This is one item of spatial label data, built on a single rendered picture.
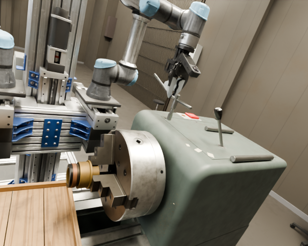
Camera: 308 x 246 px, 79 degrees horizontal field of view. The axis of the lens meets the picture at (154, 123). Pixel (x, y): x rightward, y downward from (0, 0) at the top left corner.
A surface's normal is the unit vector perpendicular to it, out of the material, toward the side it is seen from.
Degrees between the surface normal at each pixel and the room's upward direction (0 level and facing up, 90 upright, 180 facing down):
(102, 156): 58
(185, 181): 90
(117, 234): 30
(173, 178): 90
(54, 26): 90
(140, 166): 45
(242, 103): 90
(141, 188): 68
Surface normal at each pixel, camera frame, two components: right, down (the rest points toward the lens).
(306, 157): -0.77, -0.04
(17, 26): 0.55, 0.44
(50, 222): 0.31, -0.89
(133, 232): 0.50, -0.56
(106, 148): 0.55, -0.11
